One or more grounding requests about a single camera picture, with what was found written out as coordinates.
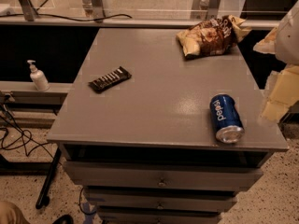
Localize black metal stand leg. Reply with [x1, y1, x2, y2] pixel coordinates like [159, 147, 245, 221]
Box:
[36, 149, 61, 210]

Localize black shoe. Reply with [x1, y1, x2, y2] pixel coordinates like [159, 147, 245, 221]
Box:
[52, 215, 74, 224]

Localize white pump bottle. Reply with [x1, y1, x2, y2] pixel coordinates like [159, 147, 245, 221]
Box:
[27, 60, 50, 91]

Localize grey drawer cabinet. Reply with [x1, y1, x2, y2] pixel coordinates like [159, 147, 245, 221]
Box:
[49, 28, 288, 224]

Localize brown chip bag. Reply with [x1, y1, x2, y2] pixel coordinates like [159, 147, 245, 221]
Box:
[177, 15, 251, 59]

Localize black rxbar chocolate bar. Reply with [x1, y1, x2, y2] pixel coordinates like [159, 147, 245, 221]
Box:
[89, 66, 132, 93]

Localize person's tan trouser knee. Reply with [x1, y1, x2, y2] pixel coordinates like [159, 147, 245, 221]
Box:
[0, 201, 30, 224]

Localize black floor cables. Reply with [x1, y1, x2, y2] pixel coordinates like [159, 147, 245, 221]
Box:
[0, 91, 55, 161]

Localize blue pepsi can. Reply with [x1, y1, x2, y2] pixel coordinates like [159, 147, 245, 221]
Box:
[209, 94, 245, 144]

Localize black cable on ledge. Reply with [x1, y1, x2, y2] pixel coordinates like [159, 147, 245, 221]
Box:
[0, 12, 134, 22]

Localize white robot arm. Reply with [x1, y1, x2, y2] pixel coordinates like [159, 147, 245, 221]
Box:
[253, 1, 299, 122]

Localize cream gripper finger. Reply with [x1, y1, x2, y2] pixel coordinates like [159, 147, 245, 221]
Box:
[253, 27, 278, 54]
[261, 65, 299, 123]

